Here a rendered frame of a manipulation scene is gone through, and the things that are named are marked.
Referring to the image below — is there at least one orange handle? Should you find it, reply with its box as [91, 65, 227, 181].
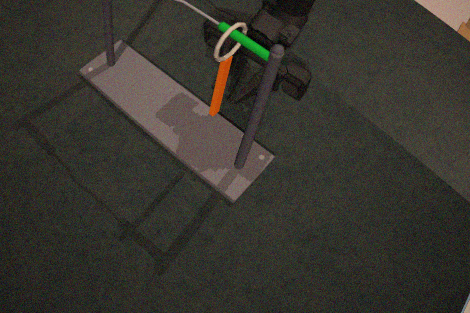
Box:
[209, 23, 248, 116]

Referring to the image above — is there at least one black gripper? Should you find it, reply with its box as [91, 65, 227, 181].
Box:
[204, 15, 312, 104]

